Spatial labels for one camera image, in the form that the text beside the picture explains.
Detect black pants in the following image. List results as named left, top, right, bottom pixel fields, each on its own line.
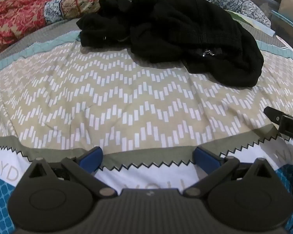
left=77, top=0, right=264, bottom=87

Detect patterned bedsheet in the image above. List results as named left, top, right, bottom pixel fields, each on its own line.
left=0, top=13, right=293, bottom=233

